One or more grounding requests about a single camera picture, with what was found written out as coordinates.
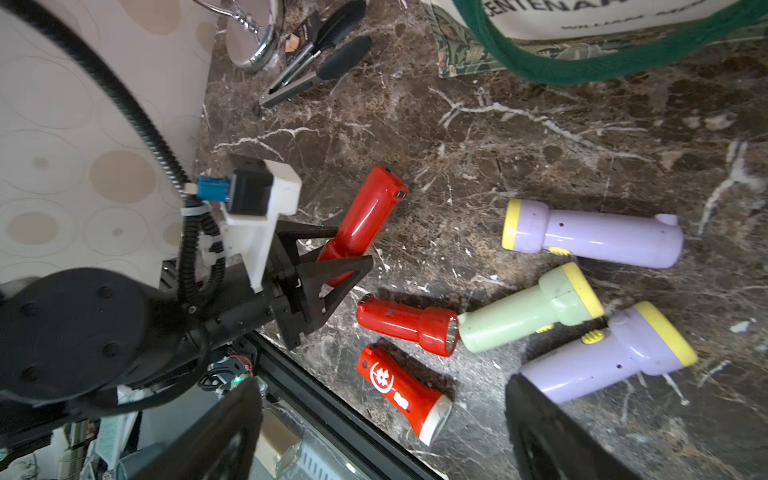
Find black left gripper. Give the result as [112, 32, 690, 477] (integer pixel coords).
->
[203, 220, 373, 350]

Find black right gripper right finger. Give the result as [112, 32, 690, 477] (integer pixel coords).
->
[505, 374, 639, 480]

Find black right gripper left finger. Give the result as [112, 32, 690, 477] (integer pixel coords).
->
[134, 378, 263, 480]

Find red flashlight horizontal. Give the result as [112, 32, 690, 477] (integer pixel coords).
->
[356, 294, 459, 358]
[317, 166, 409, 262]

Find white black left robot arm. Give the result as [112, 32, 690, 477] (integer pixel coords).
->
[1, 1, 373, 455]

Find cream green tote bag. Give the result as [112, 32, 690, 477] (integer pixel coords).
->
[422, 0, 767, 86]

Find red flashlight with logo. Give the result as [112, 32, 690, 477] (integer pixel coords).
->
[356, 344, 453, 446]

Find purple flashlight far right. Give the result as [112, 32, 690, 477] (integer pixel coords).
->
[519, 301, 698, 404]

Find green flashlight right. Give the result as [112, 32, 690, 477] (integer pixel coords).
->
[458, 262, 605, 353]

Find purple flashlight right horizontal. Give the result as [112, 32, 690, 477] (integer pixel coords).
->
[501, 199, 684, 269]

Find black metal tongs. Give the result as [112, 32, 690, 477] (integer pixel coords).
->
[257, 1, 372, 110]

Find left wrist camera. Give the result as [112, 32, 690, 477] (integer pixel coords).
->
[182, 154, 302, 293]

